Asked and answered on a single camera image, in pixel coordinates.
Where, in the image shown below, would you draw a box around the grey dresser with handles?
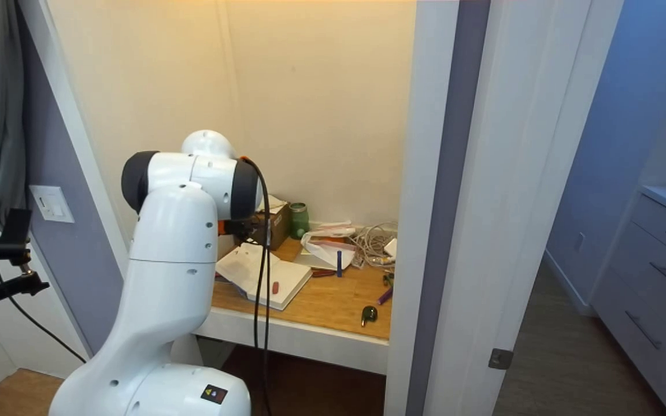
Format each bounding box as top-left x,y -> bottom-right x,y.
590,182 -> 666,416

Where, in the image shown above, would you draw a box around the white light switch plate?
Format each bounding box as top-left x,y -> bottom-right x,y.
27,182 -> 77,227

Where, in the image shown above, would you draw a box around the pliers with coloured handles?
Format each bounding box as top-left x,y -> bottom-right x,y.
377,271 -> 398,311

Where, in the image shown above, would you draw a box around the tangled white cable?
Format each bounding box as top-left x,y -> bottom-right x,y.
352,224 -> 399,271

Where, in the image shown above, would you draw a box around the green cup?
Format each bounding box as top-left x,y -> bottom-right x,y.
287,201 -> 313,240

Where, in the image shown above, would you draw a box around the thick black cable bundle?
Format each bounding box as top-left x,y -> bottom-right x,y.
237,156 -> 274,416

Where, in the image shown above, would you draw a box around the black camera on mount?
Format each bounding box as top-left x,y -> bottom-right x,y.
0,207 -> 35,268

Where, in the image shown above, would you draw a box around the book with colourful cover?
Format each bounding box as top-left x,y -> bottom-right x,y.
214,240 -> 315,314

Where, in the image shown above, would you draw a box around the brown cardboard box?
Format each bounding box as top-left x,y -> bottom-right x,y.
225,200 -> 291,250

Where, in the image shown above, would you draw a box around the thin black camera cable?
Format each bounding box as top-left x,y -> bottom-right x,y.
0,245 -> 89,365

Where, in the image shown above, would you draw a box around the stack of white papers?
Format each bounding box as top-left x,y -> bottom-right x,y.
298,219 -> 362,275

